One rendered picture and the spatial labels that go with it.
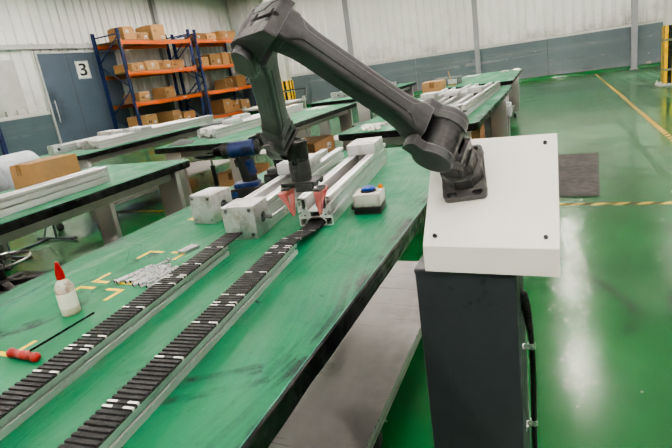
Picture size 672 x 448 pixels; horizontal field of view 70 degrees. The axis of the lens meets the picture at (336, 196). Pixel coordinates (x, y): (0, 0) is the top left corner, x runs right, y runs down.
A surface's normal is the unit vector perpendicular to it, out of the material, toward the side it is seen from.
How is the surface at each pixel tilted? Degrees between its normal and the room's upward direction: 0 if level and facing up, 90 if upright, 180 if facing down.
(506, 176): 46
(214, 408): 0
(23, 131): 90
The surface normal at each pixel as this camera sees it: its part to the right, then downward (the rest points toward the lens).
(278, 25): 0.40, -0.13
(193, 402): -0.15, -0.96
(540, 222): -0.39, -0.46
